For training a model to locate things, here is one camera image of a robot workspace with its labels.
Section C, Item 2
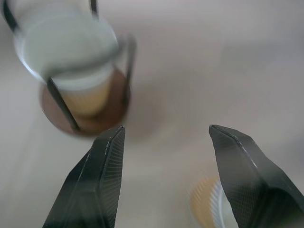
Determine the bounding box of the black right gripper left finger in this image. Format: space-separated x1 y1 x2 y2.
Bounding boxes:
42 125 126 228

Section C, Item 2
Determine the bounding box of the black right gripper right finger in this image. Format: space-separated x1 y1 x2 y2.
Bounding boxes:
209 124 304 228

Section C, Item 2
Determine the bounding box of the ribbed tan paper cup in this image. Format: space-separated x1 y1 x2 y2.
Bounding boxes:
189 175 239 228
13 11 119 119

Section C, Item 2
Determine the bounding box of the black wire cup holder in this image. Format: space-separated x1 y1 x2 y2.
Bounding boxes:
0 0 137 138

